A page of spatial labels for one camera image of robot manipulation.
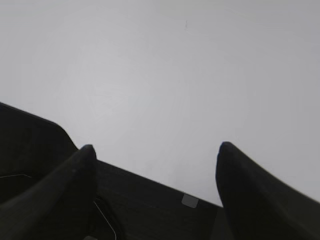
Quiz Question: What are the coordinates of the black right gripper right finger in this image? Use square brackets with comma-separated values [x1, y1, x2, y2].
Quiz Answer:
[215, 141, 320, 240]

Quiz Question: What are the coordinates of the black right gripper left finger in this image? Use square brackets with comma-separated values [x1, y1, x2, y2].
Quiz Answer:
[0, 144, 97, 240]

